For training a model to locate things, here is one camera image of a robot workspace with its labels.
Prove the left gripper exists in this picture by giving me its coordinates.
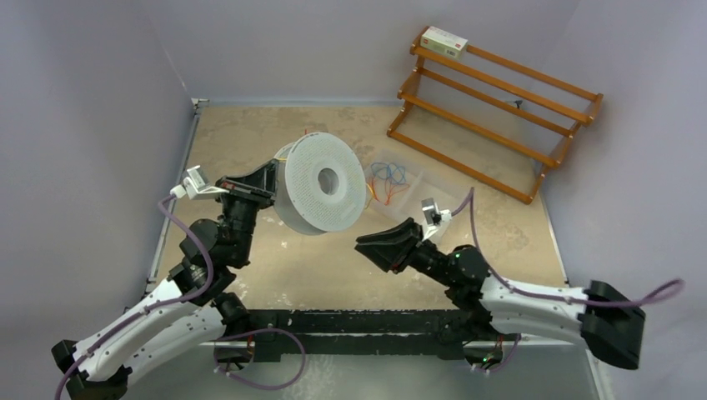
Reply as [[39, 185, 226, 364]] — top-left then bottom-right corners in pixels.
[[212, 158, 277, 264]]

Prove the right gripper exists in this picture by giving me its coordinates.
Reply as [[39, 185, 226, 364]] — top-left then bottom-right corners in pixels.
[[354, 218, 454, 287]]

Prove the white perforated cable spool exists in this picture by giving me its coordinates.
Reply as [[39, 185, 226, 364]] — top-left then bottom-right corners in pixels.
[[273, 132, 368, 236]]

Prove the clear plastic divided tray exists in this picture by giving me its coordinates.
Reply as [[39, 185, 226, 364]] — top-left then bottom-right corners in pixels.
[[364, 148, 469, 224]]

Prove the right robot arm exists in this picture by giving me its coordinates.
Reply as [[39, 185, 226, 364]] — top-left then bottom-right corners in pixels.
[[354, 218, 646, 370]]

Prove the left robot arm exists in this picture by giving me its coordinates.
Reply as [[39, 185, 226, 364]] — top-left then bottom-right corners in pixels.
[[52, 159, 279, 399]]

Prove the wooden shelf rack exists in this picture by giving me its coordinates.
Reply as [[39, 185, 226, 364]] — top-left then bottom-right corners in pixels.
[[386, 26, 604, 204]]

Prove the white green box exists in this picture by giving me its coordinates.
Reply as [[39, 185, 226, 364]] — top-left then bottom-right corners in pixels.
[[420, 26, 468, 60]]

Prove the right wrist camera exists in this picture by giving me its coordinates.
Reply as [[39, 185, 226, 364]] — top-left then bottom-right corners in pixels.
[[421, 197, 452, 242]]

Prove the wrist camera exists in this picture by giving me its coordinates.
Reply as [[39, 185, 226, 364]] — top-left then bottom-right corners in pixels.
[[169, 165, 228, 200], [421, 197, 452, 242]]

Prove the orange cable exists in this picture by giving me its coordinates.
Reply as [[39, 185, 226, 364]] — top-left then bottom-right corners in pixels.
[[369, 175, 413, 208]]

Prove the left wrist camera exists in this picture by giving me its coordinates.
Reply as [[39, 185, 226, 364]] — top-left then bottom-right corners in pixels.
[[169, 165, 228, 200]]

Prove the blue cable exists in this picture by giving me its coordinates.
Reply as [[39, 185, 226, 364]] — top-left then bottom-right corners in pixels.
[[369, 161, 413, 186]]

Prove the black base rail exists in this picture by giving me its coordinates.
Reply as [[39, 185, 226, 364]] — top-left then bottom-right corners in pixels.
[[212, 308, 523, 364]]

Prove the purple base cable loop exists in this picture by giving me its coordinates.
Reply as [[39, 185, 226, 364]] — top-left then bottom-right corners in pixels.
[[212, 323, 308, 391]]

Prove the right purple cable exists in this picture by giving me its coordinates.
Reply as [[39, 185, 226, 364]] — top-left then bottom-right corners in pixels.
[[449, 187, 686, 308]]

